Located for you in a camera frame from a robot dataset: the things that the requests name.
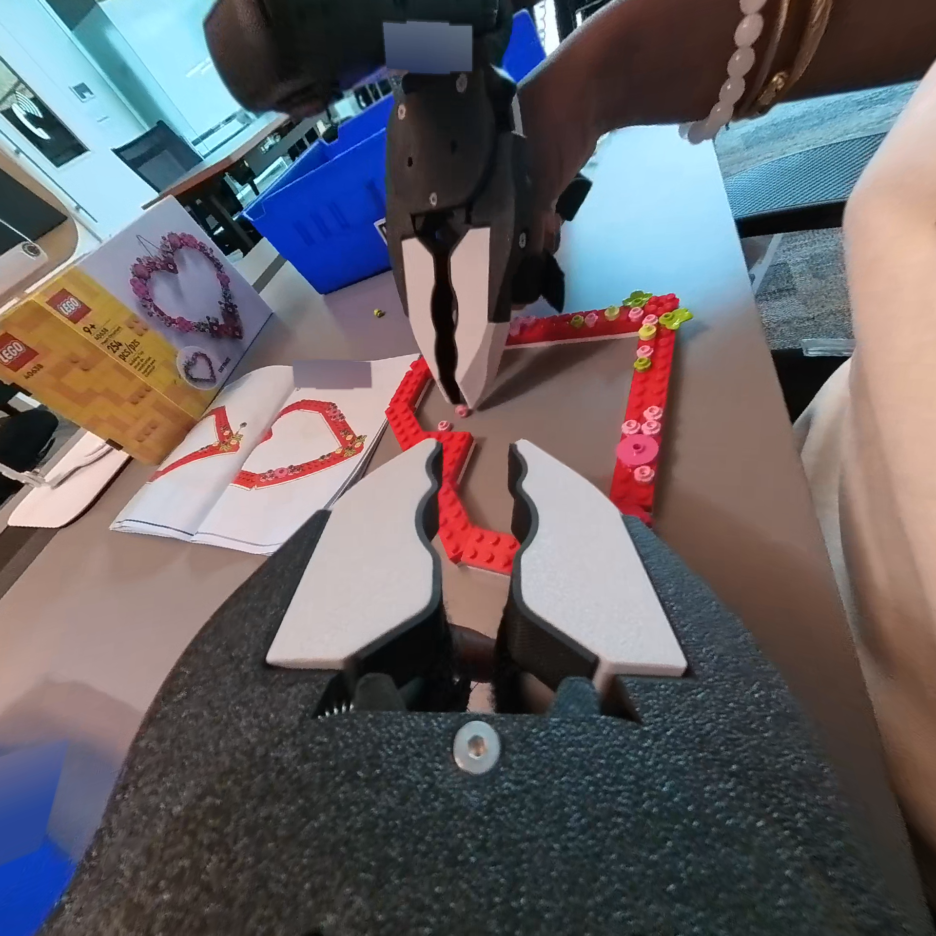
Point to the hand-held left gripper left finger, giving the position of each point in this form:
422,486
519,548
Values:
365,570

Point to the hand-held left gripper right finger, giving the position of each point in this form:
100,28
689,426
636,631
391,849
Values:
592,578

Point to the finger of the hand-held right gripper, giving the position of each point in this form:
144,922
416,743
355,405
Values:
420,292
475,307

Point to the group of pink flower studs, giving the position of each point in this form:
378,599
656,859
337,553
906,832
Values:
643,475

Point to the red brick heart frame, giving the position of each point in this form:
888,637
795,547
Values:
654,380

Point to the person's right forearm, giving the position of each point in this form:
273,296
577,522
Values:
877,44

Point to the grey desk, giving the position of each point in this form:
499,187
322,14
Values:
570,409

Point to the person's right hand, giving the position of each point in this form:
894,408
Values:
599,88

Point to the blue plastic bin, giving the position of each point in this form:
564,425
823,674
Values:
329,219
29,899

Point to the open instruction booklet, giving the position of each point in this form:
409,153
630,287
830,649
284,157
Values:
241,512

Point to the lime green leaf piece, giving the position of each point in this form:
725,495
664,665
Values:
676,318
637,298

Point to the brown office table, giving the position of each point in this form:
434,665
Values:
219,168

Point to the person's white undershirt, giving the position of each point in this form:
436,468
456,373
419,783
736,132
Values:
855,585

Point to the yellow and lilac toy box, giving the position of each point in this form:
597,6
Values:
110,380

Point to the gold bangle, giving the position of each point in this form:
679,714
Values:
779,80

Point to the person's beige sweatshirt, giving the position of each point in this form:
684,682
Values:
899,292

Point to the phone icon wall sign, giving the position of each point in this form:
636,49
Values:
33,121

